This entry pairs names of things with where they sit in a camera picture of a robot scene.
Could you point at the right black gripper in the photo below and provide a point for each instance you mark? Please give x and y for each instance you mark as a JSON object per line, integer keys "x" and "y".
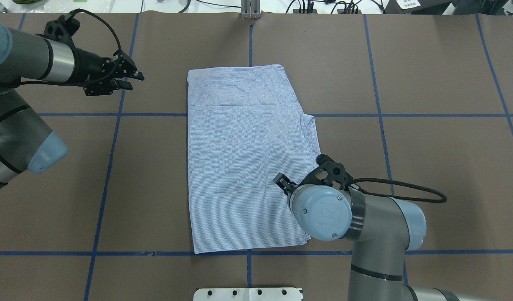
{"x": 283, "y": 182}

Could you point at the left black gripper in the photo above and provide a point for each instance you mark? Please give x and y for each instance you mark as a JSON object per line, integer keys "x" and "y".
{"x": 88, "y": 65}

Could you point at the light blue striped shirt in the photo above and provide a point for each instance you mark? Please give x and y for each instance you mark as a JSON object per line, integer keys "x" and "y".
{"x": 245, "y": 125}

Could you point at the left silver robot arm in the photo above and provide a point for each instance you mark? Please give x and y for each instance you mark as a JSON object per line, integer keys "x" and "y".
{"x": 51, "y": 58}

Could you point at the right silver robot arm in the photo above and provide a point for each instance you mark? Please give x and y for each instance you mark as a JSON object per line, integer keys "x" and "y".
{"x": 382, "y": 229}

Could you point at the green cloth pouch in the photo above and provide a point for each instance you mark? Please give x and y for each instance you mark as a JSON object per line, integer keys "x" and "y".
{"x": 25, "y": 2}

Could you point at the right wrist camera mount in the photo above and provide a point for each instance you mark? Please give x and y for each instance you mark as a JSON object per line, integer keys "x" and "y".
{"x": 327, "y": 173}

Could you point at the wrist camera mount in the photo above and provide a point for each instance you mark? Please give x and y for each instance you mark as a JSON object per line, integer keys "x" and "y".
{"x": 327, "y": 173}
{"x": 62, "y": 30}

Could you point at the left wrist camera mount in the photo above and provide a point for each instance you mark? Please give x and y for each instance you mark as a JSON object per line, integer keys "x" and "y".
{"x": 62, "y": 30}

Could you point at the white pedestal column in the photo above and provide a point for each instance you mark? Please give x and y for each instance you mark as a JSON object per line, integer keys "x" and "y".
{"x": 249, "y": 294}

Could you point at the aluminium frame post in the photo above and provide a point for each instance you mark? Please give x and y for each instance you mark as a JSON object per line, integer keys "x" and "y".
{"x": 251, "y": 9}

